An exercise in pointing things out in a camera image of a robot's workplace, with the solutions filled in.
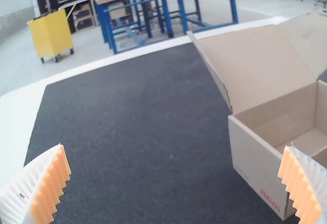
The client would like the black mat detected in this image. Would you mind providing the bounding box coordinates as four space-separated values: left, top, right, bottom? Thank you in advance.
24 42 294 224

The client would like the cardboard box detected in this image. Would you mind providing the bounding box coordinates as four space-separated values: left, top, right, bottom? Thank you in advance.
186 11 327 221

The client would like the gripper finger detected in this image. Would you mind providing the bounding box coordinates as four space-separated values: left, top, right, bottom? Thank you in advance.
0 143 72 224
277 144 327 224

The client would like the yellow wheeled cart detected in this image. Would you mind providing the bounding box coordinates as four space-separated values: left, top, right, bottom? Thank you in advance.
27 9 75 63

